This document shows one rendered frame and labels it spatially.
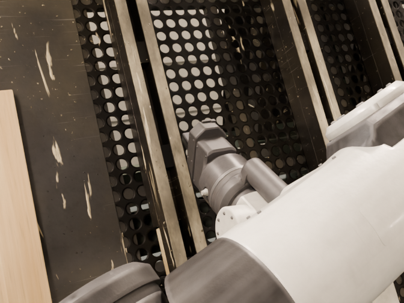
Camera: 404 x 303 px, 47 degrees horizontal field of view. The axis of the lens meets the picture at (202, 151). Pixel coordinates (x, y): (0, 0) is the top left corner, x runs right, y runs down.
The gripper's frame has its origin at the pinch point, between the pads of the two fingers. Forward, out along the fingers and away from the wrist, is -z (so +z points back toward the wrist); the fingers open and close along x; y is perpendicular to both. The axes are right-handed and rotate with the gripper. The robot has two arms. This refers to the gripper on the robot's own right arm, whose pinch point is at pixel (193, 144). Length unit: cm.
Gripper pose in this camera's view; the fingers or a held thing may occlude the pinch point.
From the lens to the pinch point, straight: 78.9
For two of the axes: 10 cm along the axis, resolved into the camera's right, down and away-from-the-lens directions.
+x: 0.9, -8.6, -5.0
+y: -9.0, 1.5, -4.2
